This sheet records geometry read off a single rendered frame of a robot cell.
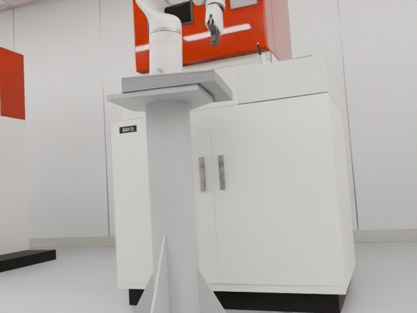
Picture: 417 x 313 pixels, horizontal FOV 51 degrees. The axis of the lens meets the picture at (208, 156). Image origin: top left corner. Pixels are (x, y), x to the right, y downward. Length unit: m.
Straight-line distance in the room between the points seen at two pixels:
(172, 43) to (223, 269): 0.89
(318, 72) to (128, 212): 0.98
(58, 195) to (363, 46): 3.37
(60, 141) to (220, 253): 3.45
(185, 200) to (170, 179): 0.09
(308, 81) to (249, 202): 0.51
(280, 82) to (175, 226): 0.69
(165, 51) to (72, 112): 3.40
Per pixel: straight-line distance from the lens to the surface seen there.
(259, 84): 1.75
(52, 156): 5.04
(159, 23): 1.62
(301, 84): 1.71
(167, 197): 1.48
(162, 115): 1.50
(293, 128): 1.69
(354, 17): 4.01
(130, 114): 1.97
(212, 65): 2.53
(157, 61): 1.57
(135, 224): 1.94
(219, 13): 1.96
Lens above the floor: 0.47
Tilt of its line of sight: 5 degrees up
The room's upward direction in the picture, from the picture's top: 4 degrees counter-clockwise
